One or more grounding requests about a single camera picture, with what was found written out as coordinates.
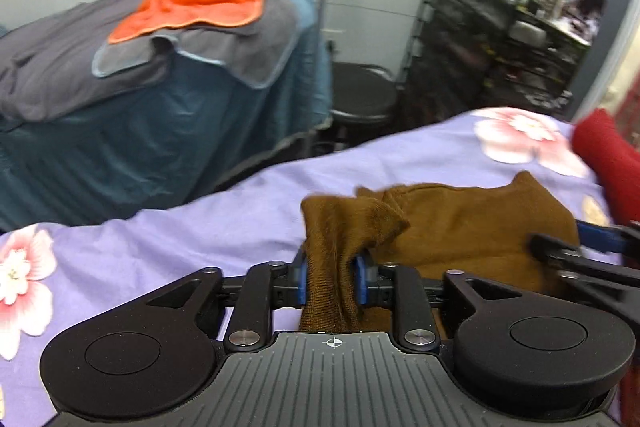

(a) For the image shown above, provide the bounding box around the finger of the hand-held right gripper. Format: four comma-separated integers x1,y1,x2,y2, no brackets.
529,232,640,323
575,219,640,260

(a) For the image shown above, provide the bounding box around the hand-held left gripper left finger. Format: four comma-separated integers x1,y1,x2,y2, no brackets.
145,250,309,353

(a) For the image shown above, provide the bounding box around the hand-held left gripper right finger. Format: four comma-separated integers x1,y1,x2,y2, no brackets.
353,255,522,353

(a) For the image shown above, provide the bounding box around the brown knit sweater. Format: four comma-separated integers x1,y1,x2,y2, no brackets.
298,171,581,333

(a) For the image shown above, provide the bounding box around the red knit garment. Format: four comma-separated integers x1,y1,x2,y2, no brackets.
571,109,640,225

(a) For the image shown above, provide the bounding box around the purple floral bed sheet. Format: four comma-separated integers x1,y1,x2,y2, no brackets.
0,107,617,413

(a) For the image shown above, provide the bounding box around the black round stool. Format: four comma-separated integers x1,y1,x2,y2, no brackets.
331,61,399,148

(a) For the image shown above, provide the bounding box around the black mesh drawer cart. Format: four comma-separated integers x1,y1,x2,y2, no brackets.
398,0,522,128

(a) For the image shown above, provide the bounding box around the grey blanket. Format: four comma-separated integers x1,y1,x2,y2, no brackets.
0,0,301,122

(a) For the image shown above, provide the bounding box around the grey door frame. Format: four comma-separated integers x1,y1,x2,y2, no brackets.
569,0,640,124

